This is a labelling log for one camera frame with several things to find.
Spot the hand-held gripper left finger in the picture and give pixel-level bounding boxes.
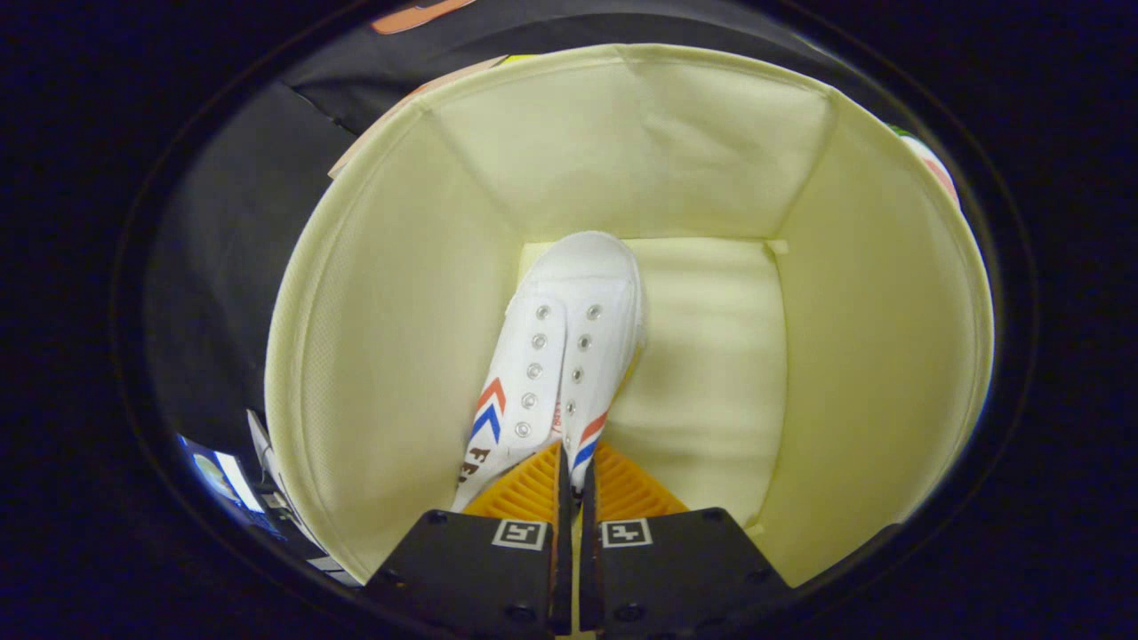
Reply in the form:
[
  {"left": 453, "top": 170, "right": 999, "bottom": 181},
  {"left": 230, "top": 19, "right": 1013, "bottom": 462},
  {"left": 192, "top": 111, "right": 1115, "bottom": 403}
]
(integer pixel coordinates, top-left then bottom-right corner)
[{"left": 366, "top": 442, "right": 573, "bottom": 639}]

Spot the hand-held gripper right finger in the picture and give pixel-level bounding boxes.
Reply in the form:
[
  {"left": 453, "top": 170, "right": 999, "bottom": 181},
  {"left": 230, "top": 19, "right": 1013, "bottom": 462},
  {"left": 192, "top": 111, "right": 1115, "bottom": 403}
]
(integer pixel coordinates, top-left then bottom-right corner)
[{"left": 579, "top": 442, "right": 794, "bottom": 639}]

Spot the beige fabric storage box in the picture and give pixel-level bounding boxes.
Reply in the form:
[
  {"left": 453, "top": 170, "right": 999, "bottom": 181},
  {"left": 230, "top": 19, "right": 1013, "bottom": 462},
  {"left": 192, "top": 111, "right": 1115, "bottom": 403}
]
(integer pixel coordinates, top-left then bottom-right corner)
[{"left": 265, "top": 43, "right": 995, "bottom": 588}]

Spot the white canvas shoe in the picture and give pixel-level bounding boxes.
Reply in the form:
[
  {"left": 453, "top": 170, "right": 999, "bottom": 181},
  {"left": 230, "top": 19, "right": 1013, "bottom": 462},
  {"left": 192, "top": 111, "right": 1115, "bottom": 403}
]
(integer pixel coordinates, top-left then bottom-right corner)
[{"left": 451, "top": 231, "right": 646, "bottom": 515}]

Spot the blue printed card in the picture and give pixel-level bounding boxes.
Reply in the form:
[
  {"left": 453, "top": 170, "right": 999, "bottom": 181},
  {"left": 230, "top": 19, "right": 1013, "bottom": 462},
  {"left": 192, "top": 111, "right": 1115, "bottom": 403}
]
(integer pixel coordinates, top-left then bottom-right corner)
[{"left": 176, "top": 433, "right": 268, "bottom": 518}]

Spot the watermelon slice plush toy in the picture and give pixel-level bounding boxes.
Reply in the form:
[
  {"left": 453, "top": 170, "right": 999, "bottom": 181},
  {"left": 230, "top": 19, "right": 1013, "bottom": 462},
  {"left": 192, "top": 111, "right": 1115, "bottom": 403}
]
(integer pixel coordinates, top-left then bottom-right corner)
[{"left": 889, "top": 124, "right": 963, "bottom": 210}]

